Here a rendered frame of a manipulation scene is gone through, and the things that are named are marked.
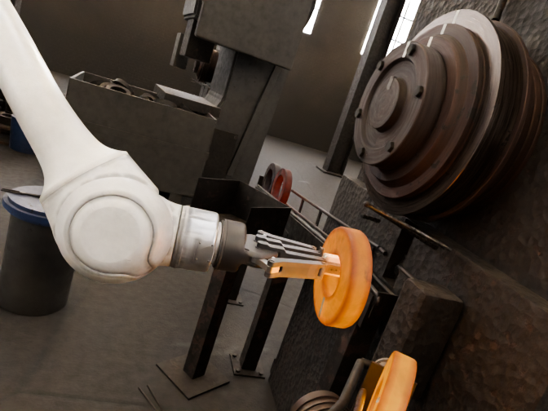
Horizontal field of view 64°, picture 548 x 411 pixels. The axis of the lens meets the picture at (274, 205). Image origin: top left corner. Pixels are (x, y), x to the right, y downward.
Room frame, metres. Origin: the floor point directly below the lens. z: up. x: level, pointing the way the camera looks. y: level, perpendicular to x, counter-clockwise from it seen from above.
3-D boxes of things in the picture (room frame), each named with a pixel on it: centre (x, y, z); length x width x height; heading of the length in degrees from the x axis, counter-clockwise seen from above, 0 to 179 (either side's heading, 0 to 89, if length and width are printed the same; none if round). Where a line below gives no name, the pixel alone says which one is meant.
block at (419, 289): (0.85, -0.36, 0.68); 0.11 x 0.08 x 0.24; 108
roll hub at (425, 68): (1.03, -0.18, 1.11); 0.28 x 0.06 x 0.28; 18
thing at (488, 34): (1.06, -0.28, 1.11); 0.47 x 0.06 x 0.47; 18
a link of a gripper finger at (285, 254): (0.63, -0.05, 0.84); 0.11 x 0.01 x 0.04; 102
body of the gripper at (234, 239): (0.62, 0.02, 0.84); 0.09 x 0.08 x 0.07; 104
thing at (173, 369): (1.45, 0.11, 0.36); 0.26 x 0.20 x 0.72; 53
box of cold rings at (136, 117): (3.47, 1.22, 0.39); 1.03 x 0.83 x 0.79; 112
